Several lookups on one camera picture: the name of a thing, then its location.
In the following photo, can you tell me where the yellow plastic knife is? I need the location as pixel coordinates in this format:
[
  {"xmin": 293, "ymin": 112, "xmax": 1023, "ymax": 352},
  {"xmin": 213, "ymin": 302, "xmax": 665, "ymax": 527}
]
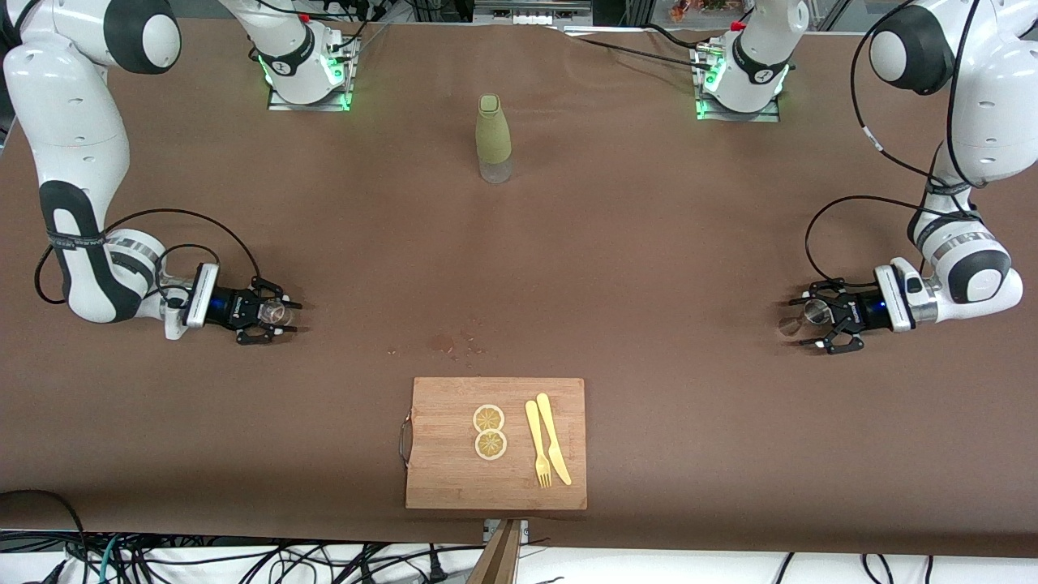
[{"xmin": 536, "ymin": 393, "xmax": 573, "ymax": 487}]

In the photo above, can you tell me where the steel jigger measuring cup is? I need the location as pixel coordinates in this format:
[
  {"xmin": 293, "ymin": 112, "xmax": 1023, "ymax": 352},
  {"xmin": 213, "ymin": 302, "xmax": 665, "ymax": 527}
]
[{"xmin": 778, "ymin": 298, "xmax": 831, "ymax": 337}]

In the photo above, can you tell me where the wooden cutting board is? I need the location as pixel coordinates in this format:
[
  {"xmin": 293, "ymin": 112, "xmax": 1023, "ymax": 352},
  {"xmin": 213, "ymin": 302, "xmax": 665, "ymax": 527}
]
[{"xmin": 399, "ymin": 376, "xmax": 588, "ymax": 511}]

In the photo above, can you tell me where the green sleeved glass bottle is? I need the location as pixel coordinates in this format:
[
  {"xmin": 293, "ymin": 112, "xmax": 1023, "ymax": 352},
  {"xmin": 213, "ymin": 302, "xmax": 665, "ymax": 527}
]
[{"xmin": 475, "ymin": 94, "xmax": 513, "ymax": 184}]

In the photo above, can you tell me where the wooden camera stand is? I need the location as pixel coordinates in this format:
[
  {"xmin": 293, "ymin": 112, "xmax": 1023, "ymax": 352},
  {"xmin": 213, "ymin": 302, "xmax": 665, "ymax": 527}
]
[{"xmin": 469, "ymin": 519, "xmax": 522, "ymax": 584}]

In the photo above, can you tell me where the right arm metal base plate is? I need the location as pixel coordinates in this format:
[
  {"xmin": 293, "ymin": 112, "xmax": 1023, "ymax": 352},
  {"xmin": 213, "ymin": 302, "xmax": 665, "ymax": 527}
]
[{"xmin": 267, "ymin": 36, "xmax": 354, "ymax": 113}]

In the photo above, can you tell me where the grey power strip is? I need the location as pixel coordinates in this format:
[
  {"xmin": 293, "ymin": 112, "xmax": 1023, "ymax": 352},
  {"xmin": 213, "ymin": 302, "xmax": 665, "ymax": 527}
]
[{"xmin": 473, "ymin": 0, "xmax": 594, "ymax": 27}]

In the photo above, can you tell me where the black base power cable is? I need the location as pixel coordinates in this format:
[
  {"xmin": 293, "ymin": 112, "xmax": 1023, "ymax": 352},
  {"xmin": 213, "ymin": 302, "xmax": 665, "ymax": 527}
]
[{"xmin": 558, "ymin": 23, "xmax": 714, "ymax": 74}]

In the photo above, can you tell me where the yellow plastic fork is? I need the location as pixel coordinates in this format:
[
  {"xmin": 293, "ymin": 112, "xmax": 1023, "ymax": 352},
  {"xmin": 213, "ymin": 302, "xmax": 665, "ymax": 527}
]
[{"xmin": 525, "ymin": 399, "xmax": 553, "ymax": 489}]

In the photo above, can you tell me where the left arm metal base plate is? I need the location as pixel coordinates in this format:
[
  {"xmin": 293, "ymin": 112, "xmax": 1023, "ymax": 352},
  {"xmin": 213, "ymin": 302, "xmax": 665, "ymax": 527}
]
[{"xmin": 695, "ymin": 45, "xmax": 781, "ymax": 123}]

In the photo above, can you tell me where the thick black hose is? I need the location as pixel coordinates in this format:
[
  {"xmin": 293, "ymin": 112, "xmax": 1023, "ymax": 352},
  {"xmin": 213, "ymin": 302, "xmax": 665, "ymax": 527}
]
[{"xmin": 0, "ymin": 489, "xmax": 88, "ymax": 584}]

